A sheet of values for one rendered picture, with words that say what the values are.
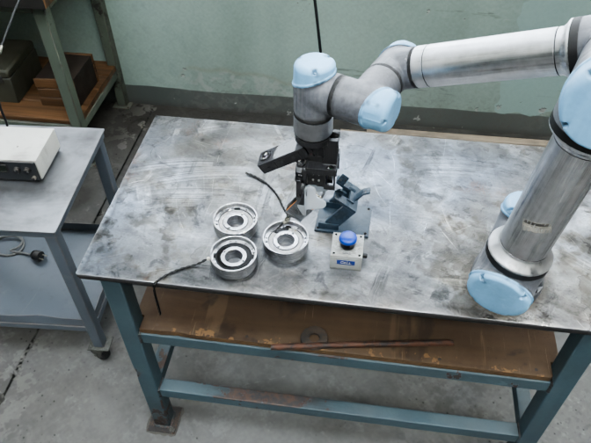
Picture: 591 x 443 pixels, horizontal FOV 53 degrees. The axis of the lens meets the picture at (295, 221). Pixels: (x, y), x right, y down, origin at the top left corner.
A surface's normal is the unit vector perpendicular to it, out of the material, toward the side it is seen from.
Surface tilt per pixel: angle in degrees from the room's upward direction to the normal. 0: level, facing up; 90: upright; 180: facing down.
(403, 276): 0
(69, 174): 0
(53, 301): 0
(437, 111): 90
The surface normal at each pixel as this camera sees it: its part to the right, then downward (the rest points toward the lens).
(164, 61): -0.14, 0.72
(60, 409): 0.00, -0.70
